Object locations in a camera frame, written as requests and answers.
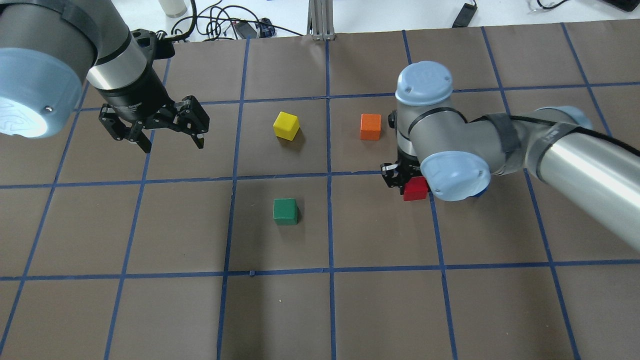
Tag black tangled cables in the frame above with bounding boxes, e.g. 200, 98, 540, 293
153, 0, 303, 46

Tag brown paper mat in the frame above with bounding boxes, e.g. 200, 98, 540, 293
1, 20, 639, 360

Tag grey robot arm image right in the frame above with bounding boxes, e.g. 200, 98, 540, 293
381, 61, 640, 249

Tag blue wooden block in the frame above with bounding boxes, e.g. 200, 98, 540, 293
473, 186, 489, 198

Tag red wooden block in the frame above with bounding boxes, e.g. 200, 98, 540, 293
402, 176, 430, 202

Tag white cylindrical cup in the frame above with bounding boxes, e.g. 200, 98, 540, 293
158, 0, 188, 19

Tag yellow wooden block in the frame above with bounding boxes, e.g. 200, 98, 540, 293
272, 111, 300, 141

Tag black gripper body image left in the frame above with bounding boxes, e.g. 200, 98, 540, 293
96, 67, 178, 141

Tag aluminium extrusion post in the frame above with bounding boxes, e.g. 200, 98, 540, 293
307, 0, 336, 41

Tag green wooden block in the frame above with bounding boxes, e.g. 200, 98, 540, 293
272, 198, 299, 226

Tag black power adapter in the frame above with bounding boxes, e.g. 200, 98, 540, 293
451, 2, 478, 28

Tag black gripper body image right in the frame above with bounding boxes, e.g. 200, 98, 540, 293
395, 150, 423, 182

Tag orange wooden block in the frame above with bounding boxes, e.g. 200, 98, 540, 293
359, 113, 382, 141

